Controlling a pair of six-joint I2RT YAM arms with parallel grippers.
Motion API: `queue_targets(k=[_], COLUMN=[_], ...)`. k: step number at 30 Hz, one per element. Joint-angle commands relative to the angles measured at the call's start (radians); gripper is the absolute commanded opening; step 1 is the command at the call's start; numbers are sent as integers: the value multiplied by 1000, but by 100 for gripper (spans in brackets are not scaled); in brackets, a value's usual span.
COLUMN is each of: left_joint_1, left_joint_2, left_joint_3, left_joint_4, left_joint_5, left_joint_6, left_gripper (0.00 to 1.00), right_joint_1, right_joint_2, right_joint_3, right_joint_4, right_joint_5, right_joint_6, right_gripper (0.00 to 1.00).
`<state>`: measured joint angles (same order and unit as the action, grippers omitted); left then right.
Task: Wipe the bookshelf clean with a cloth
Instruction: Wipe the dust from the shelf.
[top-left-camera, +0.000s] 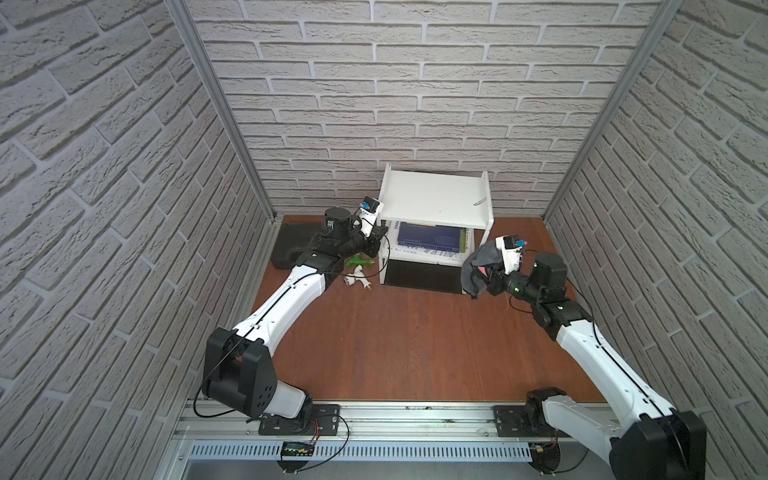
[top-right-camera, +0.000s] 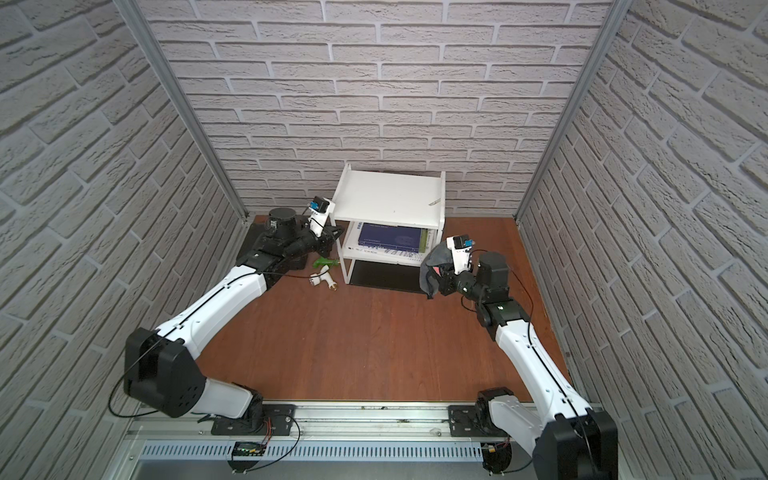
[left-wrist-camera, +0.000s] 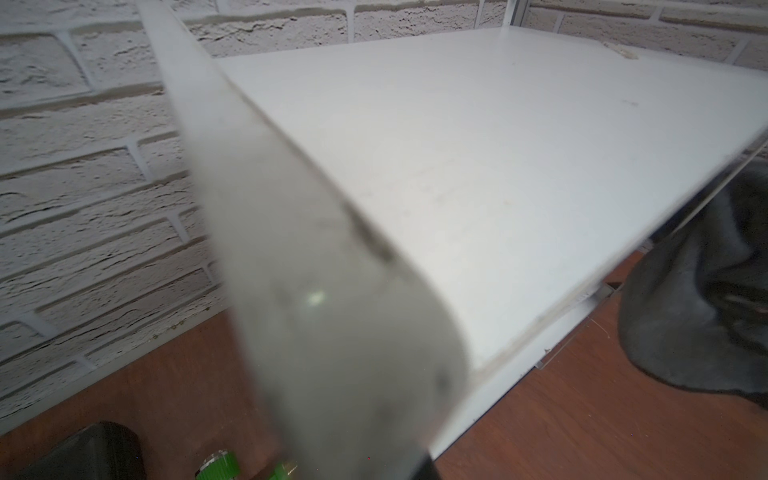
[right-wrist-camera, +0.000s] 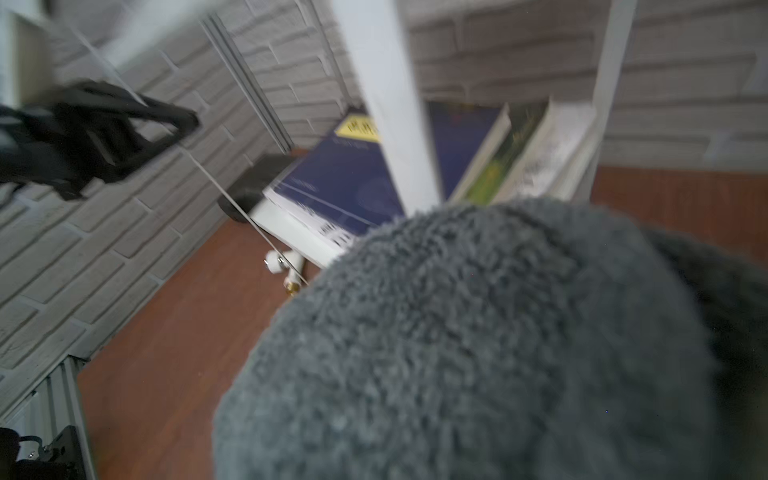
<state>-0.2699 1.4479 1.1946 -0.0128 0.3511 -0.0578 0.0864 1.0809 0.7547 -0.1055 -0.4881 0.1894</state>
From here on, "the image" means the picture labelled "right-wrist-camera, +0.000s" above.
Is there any grey and pink microfibre cloth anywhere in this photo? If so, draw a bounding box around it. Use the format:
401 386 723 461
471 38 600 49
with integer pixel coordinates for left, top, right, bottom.
212 199 767 479

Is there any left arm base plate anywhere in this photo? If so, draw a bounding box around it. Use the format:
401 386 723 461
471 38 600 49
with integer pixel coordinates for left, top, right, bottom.
1 425 88 480

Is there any white two-tier bookshelf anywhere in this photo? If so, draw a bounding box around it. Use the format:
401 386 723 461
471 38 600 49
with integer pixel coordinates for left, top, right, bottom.
0 0 640 271

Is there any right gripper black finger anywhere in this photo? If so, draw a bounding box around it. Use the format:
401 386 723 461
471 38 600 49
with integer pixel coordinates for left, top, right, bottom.
1 81 200 201

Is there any black plastic case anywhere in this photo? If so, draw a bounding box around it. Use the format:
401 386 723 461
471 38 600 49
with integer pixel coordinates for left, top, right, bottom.
227 154 298 213

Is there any green spine book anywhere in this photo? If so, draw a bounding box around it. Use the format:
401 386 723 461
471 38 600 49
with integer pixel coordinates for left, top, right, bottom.
460 99 550 205

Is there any white pipe fitting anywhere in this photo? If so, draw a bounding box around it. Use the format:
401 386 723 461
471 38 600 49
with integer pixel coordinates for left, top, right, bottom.
264 250 306 296

